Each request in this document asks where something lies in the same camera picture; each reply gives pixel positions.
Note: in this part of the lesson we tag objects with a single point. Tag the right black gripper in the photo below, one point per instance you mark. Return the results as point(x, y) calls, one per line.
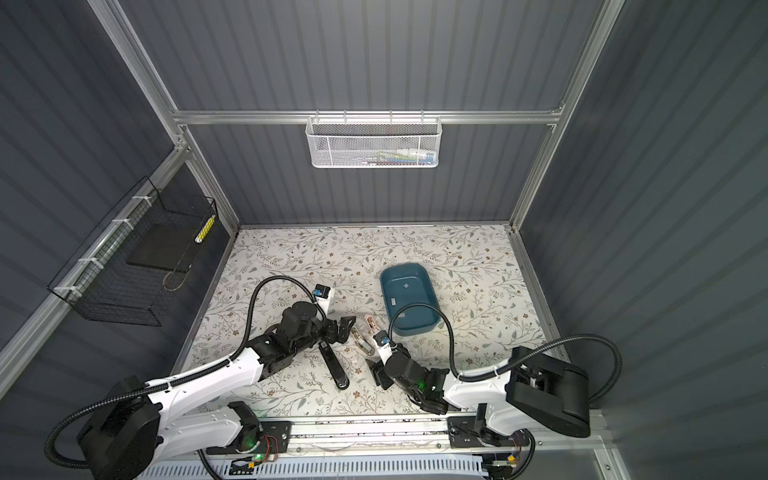
point(380, 372)

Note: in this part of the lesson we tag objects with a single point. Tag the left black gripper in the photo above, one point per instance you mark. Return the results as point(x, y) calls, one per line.
point(344, 329)

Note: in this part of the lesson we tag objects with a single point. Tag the beige mini stapler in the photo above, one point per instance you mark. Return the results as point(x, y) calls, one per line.
point(362, 343)

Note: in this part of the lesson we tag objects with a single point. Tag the pink mini stapler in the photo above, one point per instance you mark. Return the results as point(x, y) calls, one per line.
point(373, 327)

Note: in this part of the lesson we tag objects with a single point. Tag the black stapler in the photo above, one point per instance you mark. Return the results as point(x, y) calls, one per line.
point(334, 366)

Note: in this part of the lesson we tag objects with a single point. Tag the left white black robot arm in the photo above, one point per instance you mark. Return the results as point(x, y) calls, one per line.
point(142, 423)

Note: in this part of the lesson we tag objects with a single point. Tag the teal plastic tray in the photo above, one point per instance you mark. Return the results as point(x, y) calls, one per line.
point(416, 320)

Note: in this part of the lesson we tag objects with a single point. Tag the yellow marker pen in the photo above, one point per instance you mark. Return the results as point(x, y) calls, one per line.
point(205, 229)

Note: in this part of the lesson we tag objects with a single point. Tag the black flat pad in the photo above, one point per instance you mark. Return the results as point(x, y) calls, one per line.
point(166, 247)

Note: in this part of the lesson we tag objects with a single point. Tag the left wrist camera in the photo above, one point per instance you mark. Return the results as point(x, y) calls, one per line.
point(324, 295)

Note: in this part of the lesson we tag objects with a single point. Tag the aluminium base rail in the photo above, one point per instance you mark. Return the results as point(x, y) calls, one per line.
point(345, 435)

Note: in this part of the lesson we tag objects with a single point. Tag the white slotted cable duct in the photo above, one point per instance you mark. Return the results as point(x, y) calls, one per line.
point(376, 467)

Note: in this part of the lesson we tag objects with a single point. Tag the white wire mesh basket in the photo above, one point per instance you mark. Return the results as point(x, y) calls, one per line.
point(386, 145)

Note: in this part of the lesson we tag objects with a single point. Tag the black wire basket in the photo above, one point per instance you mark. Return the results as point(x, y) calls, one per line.
point(132, 271)

